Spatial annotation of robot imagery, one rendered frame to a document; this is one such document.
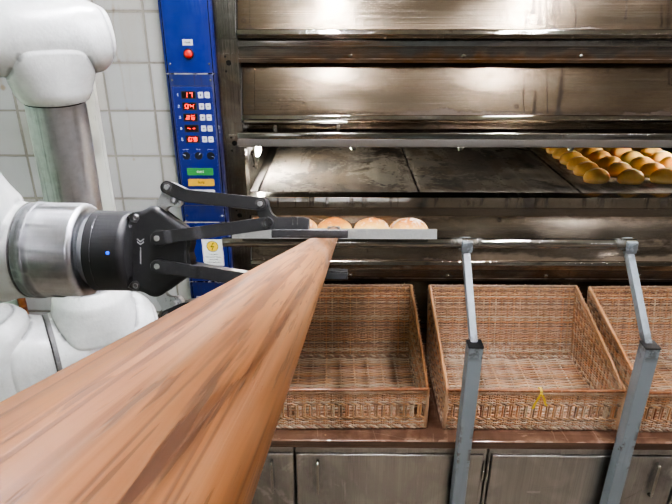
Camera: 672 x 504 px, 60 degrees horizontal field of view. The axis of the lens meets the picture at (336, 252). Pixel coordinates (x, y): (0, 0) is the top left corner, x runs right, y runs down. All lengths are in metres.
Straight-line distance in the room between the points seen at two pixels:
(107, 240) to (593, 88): 1.81
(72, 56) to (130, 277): 0.59
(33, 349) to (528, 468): 1.47
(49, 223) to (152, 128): 1.54
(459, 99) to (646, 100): 0.61
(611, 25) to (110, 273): 1.80
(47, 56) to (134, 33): 0.99
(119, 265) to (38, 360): 0.76
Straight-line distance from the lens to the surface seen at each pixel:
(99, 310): 1.25
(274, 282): 0.16
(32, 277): 0.58
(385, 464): 1.95
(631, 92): 2.19
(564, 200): 2.20
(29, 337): 1.29
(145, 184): 2.15
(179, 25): 1.98
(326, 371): 2.14
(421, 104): 1.98
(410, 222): 1.59
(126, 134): 2.12
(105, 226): 0.56
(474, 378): 1.71
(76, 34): 1.09
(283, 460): 1.95
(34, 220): 0.58
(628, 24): 2.13
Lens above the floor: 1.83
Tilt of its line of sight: 24 degrees down
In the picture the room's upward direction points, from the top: straight up
